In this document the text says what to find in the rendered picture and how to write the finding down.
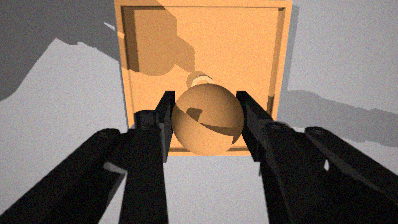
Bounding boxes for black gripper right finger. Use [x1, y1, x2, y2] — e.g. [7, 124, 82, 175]
[236, 90, 398, 224]

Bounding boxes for orange shallow rimmed tray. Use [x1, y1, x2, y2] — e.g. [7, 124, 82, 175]
[114, 0, 292, 128]

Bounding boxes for tan ball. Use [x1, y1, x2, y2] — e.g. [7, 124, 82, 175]
[171, 83, 244, 156]

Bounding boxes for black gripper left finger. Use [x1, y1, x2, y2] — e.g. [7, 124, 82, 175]
[0, 91, 175, 224]

